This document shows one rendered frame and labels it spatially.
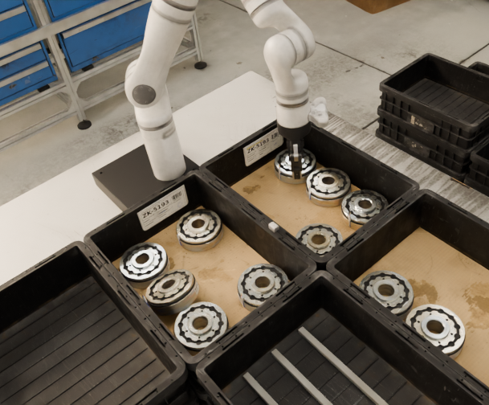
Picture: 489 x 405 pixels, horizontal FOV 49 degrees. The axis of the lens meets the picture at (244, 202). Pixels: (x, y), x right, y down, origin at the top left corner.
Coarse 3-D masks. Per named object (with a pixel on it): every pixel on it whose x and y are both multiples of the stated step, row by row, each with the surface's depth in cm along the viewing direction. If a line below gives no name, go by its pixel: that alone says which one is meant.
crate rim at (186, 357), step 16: (192, 176) 120; (160, 192) 117; (224, 192) 115; (128, 208) 115; (240, 208) 111; (112, 224) 112; (256, 224) 108; (96, 256) 106; (304, 256) 100; (112, 272) 102; (304, 272) 98; (128, 288) 101; (288, 288) 95; (144, 304) 96; (272, 304) 93; (160, 320) 94; (224, 336) 90; (208, 352) 88; (192, 368) 88
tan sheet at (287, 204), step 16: (272, 160) 136; (256, 176) 132; (272, 176) 132; (240, 192) 129; (256, 192) 128; (272, 192) 128; (288, 192) 127; (304, 192) 127; (272, 208) 124; (288, 208) 123; (304, 208) 123; (320, 208) 122; (336, 208) 122; (288, 224) 120; (304, 224) 119; (336, 224) 118
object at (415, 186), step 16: (272, 128) 130; (320, 128) 127; (240, 144) 126; (208, 160) 123; (368, 160) 118; (208, 176) 119; (400, 176) 113; (256, 208) 110; (368, 224) 104; (288, 240) 104; (352, 240) 102; (320, 256) 100
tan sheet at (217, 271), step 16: (176, 224) 124; (160, 240) 121; (176, 240) 120; (224, 240) 118; (240, 240) 118; (176, 256) 117; (192, 256) 116; (208, 256) 116; (224, 256) 115; (240, 256) 115; (256, 256) 114; (192, 272) 113; (208, 272) 113; (224, 272) 112; (240, 272) 112; (144, 288) 111; (208, 288) 110; (224, 288) 109; (192, 304) 107; (224, 304) 107; (240, 304) 106; (240, 320) 103
